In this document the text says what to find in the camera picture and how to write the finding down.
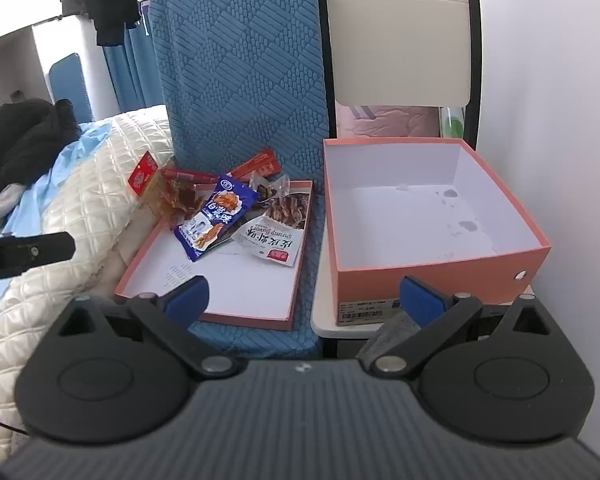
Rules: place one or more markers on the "small blue chair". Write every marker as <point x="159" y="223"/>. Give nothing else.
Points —
<point x="70" y="85"/>

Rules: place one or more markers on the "white shelf unit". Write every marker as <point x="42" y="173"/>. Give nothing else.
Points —
<point x="65" y="40"/>

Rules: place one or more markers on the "black hanging jacket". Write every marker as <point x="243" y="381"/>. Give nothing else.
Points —
<point x="112" y="10"/>

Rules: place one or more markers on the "white quilted blanket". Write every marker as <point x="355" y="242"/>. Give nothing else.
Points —
<point x="80" y="195"/>

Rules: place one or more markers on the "blue snack packet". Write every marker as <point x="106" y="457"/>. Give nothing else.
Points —
<point x="215" y="220"/>

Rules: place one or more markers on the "green bottle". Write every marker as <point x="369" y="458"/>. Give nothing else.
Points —
<point x="454" y="122"/>

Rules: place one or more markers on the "pink bag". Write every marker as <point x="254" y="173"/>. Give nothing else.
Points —
<point x="385" y="120"/>

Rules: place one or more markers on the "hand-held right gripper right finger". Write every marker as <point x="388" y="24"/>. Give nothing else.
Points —
<point x="422" y="301"/>

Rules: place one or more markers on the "small clear dark snack packet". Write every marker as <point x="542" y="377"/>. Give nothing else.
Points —
<point x="267" y="187"/>

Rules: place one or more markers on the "white folding chair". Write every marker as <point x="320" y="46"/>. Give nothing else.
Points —
<point x="395" y="35"/>

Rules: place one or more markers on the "clear snack packet red header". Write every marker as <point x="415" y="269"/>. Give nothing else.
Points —
<point x="145" y="175"/>

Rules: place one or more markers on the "orange cardboard box lid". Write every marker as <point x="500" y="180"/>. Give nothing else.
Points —
<point x="230" y="280"/>

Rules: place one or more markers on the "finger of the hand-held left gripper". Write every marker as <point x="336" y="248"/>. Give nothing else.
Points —
<point x="40" y="250"/>

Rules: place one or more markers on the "light blue cloth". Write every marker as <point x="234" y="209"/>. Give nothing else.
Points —
<point x="45" y="180"/>

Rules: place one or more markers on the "white shrimp snack packet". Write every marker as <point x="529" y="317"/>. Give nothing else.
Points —
<point x="275" y="240"/>

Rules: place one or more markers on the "blue curtain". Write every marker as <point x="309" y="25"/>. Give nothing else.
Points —
<point x="125" y="75"/>

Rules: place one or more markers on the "blue textured chair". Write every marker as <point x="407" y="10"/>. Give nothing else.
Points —
<point x="240" y="85"/>

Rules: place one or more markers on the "black clothing pile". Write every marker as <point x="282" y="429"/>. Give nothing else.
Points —
<point x="15" y="140"/>

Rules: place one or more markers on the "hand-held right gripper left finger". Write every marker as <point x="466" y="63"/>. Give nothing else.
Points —
<point x="187" y="301"/>

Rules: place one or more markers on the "orange cardboard box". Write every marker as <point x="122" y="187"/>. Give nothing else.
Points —
<point x="430" y="290"/>

